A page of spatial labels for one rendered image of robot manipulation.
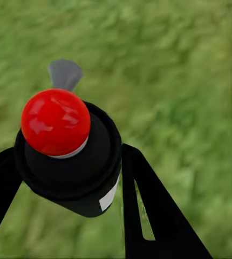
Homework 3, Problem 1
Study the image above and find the pesticide atomizer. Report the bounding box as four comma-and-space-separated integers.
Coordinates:
13, 58, 122, 218

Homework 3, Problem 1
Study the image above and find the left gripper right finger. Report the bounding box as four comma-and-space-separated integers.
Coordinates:
121, 144, 213, 259

